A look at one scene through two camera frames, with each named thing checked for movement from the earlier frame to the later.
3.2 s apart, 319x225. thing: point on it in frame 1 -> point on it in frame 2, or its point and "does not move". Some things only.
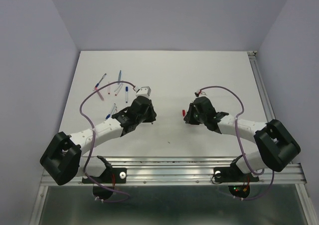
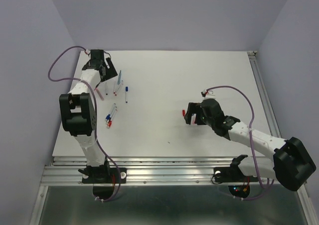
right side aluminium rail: (267, 112) does not move
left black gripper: (152, 114) -> (111, 71)
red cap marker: (118, 89) does not move
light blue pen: (119, 77) does not move
